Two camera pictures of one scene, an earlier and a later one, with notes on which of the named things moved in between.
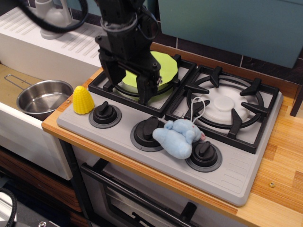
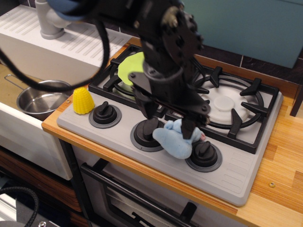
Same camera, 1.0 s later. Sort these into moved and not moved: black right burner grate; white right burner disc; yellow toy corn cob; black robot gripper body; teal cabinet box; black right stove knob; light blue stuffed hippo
Moved: black robot gripper body
Not moved: yellow toy corn cob; black right burner grate; teal cabinet box; light blue stuffed hippo; black right stove knob; white right burner disc
